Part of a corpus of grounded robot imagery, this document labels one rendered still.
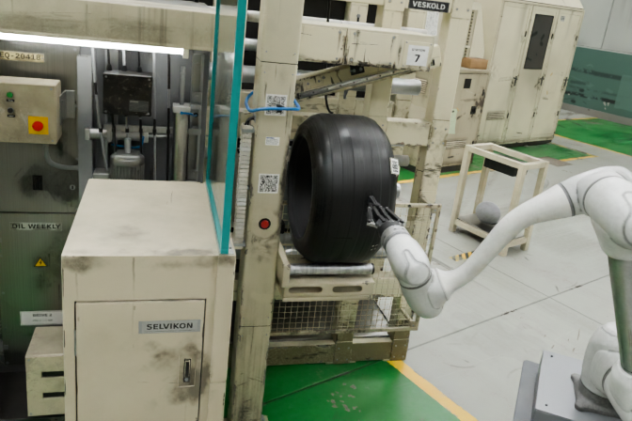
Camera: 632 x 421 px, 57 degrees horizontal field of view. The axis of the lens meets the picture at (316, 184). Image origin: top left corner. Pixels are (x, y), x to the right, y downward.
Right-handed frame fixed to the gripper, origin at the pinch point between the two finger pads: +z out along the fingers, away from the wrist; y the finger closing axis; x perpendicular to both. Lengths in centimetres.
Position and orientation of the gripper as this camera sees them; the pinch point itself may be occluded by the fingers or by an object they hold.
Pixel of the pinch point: (372, 204)
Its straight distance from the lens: 200.4
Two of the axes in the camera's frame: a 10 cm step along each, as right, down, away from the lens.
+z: -2.2, -4.6, 8.6
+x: -1.5, 8.9, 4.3
